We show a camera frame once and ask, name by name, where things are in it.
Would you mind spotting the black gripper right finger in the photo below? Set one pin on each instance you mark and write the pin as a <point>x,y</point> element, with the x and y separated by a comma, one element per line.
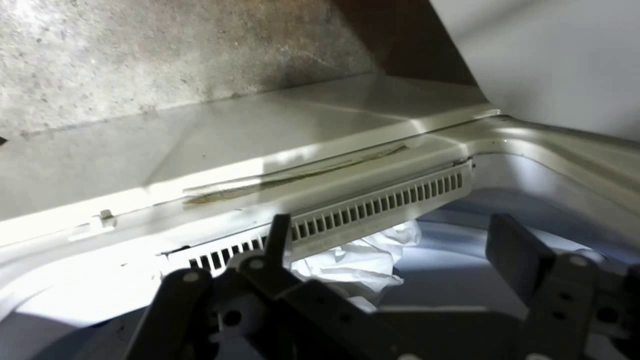
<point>581,307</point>

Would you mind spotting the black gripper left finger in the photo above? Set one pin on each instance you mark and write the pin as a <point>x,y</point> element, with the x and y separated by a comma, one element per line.
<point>200,321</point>

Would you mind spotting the white fabric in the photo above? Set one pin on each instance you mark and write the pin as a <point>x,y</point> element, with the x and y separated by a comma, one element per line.
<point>360,260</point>

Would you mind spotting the white open-front laundry machine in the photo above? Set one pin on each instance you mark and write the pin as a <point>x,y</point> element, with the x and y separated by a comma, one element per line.
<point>372,211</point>

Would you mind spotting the white laundry machine door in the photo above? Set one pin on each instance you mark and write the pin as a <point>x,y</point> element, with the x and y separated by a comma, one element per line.
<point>553,60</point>

